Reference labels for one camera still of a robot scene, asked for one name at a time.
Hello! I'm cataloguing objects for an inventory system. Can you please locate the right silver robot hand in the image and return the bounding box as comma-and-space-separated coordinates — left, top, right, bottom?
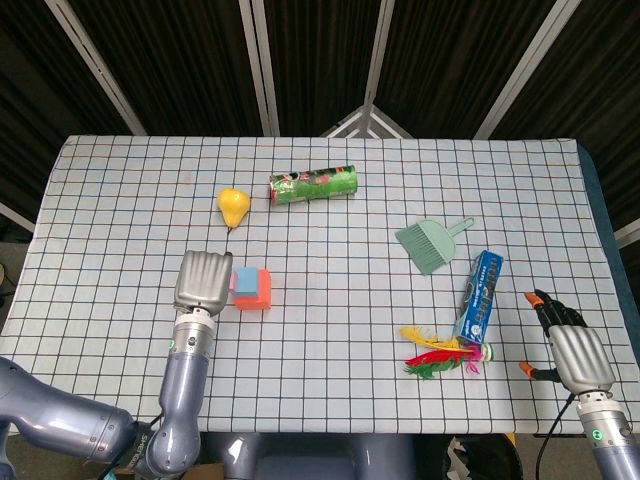
518, 288, 616, 396

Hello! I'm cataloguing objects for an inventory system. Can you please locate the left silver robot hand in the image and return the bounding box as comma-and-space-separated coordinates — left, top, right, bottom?
172, 249, 234, 317

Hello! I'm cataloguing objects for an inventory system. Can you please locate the medium blue foam cube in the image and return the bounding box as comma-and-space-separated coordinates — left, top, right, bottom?
234, 266, 260, 299

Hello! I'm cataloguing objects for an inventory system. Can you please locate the large orange foam cube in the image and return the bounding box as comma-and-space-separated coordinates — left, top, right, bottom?
232, 268, 274, 312

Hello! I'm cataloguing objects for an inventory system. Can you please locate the yellow pear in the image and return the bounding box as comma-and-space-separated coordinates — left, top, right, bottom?
216, 187, 252, 234

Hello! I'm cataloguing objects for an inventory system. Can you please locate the blue cardboard box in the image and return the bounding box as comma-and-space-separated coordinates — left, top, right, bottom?
452, 249, 505, 346

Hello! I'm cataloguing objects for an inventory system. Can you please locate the white checkered tablecloth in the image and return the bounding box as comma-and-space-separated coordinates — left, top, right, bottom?
0, 134, 624, 436

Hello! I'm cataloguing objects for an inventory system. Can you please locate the colourful feather shuttlecock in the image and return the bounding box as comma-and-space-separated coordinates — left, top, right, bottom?
399, 325, 495, 381

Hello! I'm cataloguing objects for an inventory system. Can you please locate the green snack can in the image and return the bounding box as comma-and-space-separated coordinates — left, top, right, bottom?
268, 163, 360, 207

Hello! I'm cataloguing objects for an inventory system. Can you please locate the white crumpled paper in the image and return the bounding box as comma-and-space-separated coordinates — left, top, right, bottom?
444, 434, 519, 480

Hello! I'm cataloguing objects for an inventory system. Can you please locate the green plastic hand brush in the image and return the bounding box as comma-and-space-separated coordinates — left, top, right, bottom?
395, 215, 476, 277

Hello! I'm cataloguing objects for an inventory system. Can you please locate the grey robot torso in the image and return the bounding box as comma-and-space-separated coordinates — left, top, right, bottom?
199, 432, 419, 480

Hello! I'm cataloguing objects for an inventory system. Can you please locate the dark folding partition screen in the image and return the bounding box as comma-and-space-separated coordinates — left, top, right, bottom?
0, 0, 640, 246

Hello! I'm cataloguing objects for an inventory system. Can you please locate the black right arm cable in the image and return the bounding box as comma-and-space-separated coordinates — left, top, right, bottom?
535, 393, 576, 480

